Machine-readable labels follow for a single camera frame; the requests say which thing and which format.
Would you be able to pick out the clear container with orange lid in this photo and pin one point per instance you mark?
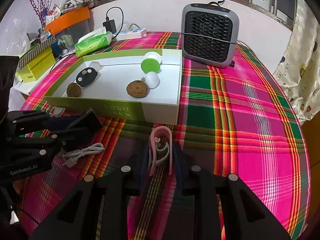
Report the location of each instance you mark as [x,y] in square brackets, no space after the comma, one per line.
[68,22]

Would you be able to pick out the white dome gadget with pin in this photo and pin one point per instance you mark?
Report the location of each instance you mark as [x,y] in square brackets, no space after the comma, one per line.
[152,79]

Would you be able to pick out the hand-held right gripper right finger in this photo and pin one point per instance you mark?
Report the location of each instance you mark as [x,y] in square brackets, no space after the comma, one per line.
[200,187]

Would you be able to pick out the yellow-green cardboard box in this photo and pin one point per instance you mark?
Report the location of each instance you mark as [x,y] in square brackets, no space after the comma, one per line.
[37,66]

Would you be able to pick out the black oval key fob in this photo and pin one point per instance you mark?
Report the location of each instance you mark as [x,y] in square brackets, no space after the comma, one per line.
[86,77]

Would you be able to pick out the white knitted gloves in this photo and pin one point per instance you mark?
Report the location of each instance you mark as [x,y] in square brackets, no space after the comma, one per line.
[75,2]

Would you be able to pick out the white side table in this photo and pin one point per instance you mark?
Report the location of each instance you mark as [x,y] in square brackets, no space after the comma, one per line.
[21,87]

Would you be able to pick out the small pink and white gadget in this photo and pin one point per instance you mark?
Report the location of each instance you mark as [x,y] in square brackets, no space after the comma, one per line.
[57,111]

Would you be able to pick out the small white round gadget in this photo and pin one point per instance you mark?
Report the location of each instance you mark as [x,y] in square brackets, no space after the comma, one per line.
[95,66]

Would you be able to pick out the green and white round gadget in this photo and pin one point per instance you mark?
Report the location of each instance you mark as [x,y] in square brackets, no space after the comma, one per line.
[150,64]

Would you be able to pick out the green and white cardboard box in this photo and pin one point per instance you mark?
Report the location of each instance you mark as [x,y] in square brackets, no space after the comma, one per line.
[160,110]

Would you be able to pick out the white power strip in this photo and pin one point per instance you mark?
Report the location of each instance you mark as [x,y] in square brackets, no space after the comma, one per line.
[130,33]

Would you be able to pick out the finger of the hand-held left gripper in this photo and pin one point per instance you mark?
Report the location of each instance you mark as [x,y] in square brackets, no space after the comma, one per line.
[37,122]
[50,142]

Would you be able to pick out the cream patterned curtain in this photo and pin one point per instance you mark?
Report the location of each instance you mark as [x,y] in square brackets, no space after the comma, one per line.
[300,67]

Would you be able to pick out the green tissue pack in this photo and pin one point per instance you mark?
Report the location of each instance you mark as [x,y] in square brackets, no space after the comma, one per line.
[93,43]

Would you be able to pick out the pink clip case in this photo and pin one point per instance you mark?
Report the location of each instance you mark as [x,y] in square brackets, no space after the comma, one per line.
[160,135]

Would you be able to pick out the purple flower branches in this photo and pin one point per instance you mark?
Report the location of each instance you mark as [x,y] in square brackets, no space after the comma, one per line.
[37,2]

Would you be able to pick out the round brown walnut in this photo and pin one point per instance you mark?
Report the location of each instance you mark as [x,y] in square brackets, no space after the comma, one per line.
[74,89]

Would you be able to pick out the striped cardboard box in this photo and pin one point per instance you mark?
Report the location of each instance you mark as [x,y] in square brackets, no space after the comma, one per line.
[37,48]

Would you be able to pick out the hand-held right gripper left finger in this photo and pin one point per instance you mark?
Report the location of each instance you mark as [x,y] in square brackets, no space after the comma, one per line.
[117,187]

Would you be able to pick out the grey fan heater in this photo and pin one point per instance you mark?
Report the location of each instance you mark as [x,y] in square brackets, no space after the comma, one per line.
[210,35]

